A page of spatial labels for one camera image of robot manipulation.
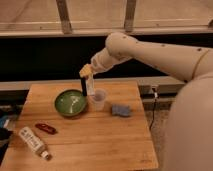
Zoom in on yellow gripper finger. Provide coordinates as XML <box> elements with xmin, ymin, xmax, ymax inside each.
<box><xmin>79</xmin><ymin>64</ymin><xmax>93</xmax><ymax>78</ymax></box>

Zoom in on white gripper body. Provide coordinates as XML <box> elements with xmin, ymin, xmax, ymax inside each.
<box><xmin>91</xmin><ymin>48</ymin><xmax>119</xmax><ymax>74</ymax></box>

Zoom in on black and white eraser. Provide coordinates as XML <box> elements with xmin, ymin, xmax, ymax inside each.
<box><xmin>81</xmin><ymin>76</ymin><xmax>94</xmax><ymax>96</ymax></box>

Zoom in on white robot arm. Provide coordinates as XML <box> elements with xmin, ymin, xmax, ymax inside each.
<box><xmin>79</xmin><ymin>32</ymin><xmax>213</xmax><ymax>171</ymax></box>

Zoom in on clear plastic cup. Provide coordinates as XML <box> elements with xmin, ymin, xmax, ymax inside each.
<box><xmin>91</xmin><ymin>89</ymin><xmax>106</xmax><ymax>111</ymax></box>

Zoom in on green ceramic bowl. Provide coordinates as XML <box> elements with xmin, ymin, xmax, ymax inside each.
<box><xmin>54</xmin><ymin>89</ymin><xmax>87</xmax><ymax>117</ymax></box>

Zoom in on blue sponge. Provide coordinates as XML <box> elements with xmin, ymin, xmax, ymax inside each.
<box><xmin>112</xmin><ymin>104</ymin><xmax>130</xmax><ymax>117</ymax></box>

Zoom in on wooden table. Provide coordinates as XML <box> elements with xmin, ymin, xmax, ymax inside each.
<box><xmin>0</xmin><ymin>81</ymin><xmax>158</xmax><ymax>171</ymax></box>

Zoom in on white tube bottle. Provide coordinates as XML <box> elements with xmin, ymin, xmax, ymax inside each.
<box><xmin>18</xmin><ymin>127</ymin><xmax>51</xmax><ymax>160</ymax></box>

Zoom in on dark items at left edge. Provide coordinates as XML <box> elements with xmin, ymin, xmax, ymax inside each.
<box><xmin>0</xmin><ymin>108</ymin><xmax>14</xmax><ymax>165</ymax></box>

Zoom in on black cable with plug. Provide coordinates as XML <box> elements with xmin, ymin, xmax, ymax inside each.
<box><xmin>148</xmin><ymin>85</ymin><xmax>160</xmax><ymax>132</ymax></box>

